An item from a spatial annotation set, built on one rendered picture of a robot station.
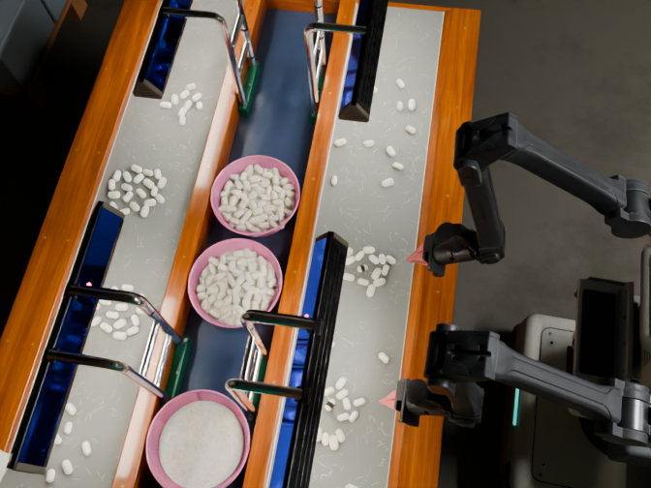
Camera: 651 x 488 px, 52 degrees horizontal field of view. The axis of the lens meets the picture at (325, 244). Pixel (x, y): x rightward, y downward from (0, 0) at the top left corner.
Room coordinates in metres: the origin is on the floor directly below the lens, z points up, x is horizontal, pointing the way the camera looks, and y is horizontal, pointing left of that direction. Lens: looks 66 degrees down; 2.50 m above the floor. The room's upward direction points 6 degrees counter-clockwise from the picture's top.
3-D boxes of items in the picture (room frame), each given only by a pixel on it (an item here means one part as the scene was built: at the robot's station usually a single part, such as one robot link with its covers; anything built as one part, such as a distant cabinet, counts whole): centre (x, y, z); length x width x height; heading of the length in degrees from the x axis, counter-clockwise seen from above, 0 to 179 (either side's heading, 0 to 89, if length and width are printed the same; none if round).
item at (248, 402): (0.37, 0.14, 0.90); 0.20 x 0.19 x 0.45; 165
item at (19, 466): (0.49, 0.60, 1.08); 0.62 x 0.08 x 0.07; 165
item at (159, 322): (0.47, 0.53, 0.90); 0.20 x 0.19 x 0.45; 165
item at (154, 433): (0.25, 0.38, 0.72); 0.27 x 0.27 x 0.10
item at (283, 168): (0.95, 0.19, 0.72); 0.27 x 0.27 x 0.10
